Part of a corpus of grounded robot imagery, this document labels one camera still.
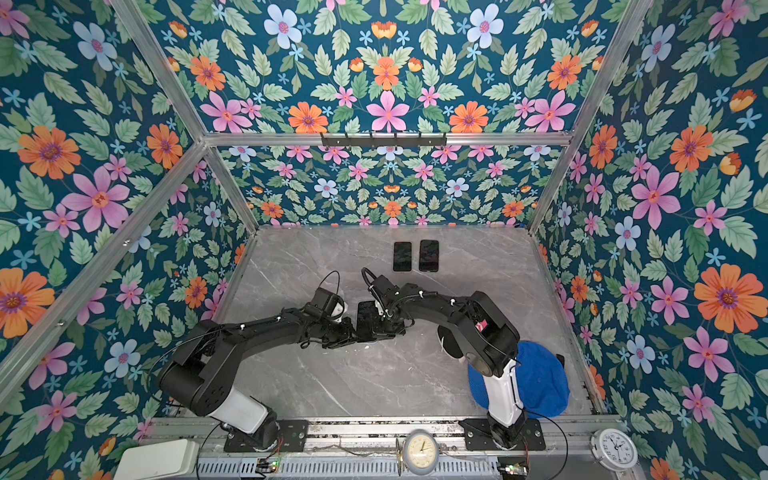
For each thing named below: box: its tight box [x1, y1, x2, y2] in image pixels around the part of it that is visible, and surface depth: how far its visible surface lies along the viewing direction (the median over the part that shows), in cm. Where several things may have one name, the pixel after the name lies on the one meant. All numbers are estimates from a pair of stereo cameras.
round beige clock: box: [404, 429, 439, 475], surface depth 69 cm
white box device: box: [115, 439, 199, 480], surface depth 69 cm
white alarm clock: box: [590, 428, 639, 471], surface depth 70 cm
